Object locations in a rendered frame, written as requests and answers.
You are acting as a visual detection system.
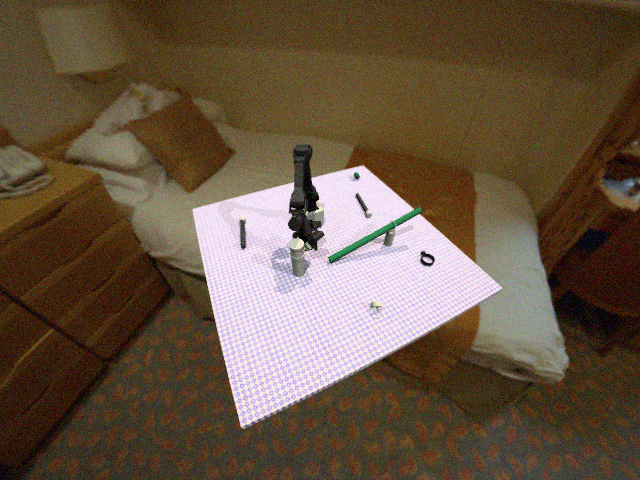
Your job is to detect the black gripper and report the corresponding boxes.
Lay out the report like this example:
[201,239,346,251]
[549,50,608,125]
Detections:
[292,220,325,251]

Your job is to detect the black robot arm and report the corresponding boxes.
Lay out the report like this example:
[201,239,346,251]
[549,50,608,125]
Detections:
[288,145,322,231]

